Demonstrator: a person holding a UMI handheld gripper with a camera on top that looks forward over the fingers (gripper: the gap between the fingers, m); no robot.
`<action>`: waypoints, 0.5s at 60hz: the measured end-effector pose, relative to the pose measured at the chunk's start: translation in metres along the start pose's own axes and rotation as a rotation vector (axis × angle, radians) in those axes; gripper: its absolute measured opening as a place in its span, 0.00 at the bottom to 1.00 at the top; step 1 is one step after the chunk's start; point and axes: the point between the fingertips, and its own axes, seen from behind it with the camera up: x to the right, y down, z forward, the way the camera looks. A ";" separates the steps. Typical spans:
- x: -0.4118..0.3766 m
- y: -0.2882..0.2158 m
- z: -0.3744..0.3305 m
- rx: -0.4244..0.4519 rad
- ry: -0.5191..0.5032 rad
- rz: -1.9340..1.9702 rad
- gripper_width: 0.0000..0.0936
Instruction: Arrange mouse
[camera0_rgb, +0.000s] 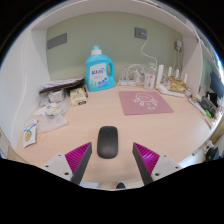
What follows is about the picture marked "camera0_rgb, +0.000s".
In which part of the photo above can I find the black monitor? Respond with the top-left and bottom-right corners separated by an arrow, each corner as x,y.
210,71 -> 224,99

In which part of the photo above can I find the white shelf unit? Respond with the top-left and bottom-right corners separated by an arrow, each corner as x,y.
31,0 -> 214,68

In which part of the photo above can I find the grey pouch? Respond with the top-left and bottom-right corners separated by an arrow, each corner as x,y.
200,94 -> 218,118

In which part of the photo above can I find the gold snack bag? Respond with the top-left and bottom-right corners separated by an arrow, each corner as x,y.
167,75 -> 187,94

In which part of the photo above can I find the small yellow box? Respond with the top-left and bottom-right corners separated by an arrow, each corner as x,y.
69,87 -> 88,108

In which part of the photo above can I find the white charger block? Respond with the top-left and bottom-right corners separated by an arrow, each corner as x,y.
134,69 -> 143,85

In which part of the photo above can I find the white wall charger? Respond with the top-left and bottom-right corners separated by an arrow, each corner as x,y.
174,39 -> 183,53

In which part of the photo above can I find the white flat device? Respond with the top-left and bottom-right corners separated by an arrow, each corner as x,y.
188,96 -> 214,129

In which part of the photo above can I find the grey wall plate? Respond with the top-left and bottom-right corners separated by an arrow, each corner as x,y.
46,32 -> 68,51

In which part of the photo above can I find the pink mouse pad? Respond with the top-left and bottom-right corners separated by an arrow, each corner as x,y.
118,90 -> 175,116

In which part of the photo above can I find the white coiled cable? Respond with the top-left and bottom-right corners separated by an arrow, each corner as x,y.
119,63 -> 146,86

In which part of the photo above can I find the white router with antennas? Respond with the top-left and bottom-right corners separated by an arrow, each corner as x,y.
155,64 -> 189,98

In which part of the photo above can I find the white power strip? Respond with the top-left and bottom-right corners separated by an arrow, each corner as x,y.
118,79 -> 143,88

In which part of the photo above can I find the black computer mouse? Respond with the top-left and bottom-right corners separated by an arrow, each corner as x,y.
96,125 -> 119,159

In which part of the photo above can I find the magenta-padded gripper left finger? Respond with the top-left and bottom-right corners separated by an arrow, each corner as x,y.
41,142 -> 93,186

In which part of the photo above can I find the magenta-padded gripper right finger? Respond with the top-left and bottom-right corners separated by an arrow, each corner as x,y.
132,142 -> 183,186

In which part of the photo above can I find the silver foil packet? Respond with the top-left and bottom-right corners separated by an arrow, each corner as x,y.
48,89 -> 66,104

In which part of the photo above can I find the clear plastic bottle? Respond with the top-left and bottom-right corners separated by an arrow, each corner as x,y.
144,63 -> 157,90

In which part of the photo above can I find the clear plastic bag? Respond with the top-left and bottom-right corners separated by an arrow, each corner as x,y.
33,96 -> 71,134

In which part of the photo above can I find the grey wall socket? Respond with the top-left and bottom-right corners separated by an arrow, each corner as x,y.
134,27 -> 148,40

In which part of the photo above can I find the white sachet with yellow print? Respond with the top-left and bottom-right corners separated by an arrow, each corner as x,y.
22,118 -> 39,149

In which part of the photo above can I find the blue detergent bottle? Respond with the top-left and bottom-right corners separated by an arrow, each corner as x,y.
85,45 -> 117,92

